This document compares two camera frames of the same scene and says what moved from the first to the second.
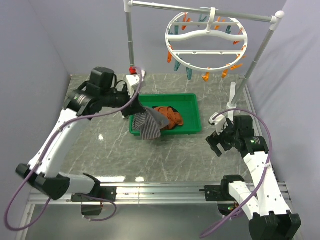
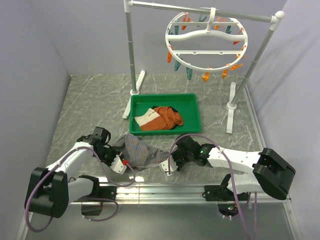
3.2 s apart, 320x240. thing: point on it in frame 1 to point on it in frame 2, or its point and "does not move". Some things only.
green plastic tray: x=186 y=104 does not move
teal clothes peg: x=189 y=73 does not move
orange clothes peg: x=235 y=66 does not move
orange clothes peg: x=185 y=20 does not move
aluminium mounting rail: x=156 y=193 does not move
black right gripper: x=213 y=140 to x=174 y=155
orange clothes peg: x=206 y=78 does not move
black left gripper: x=135 y=107 to x=115 y=152
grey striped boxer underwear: x=149 y=123 to x=137 y=153
